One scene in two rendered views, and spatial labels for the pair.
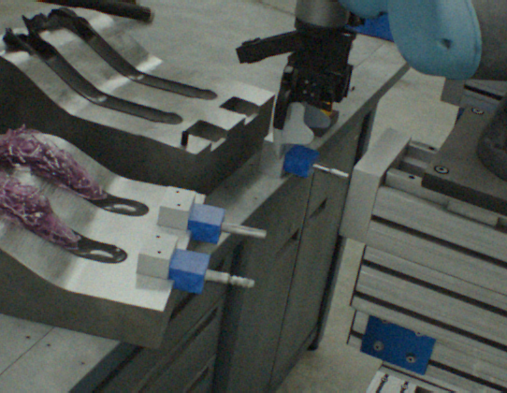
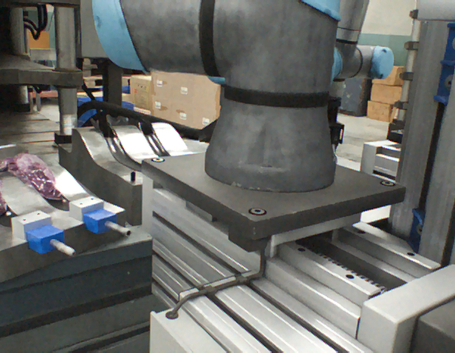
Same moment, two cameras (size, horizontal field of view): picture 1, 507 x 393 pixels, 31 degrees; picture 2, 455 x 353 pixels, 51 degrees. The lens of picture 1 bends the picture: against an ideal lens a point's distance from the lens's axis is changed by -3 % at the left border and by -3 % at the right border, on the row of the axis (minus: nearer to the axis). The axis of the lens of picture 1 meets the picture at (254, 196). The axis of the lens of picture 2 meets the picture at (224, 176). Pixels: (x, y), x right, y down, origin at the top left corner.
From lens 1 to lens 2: 78 cm
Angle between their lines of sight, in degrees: 33
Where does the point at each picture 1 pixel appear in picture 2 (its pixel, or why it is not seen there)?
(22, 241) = not seen: outside the picture
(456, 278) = (193, 271)
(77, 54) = (130, 138)
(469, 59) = (121, 36)
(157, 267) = (19, 229)
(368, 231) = (152, 225)
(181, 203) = (84, 204)
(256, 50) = (204, 131)
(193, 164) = (131, 192)
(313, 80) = not seen: hidden behind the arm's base
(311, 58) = not seen: hidden behind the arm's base
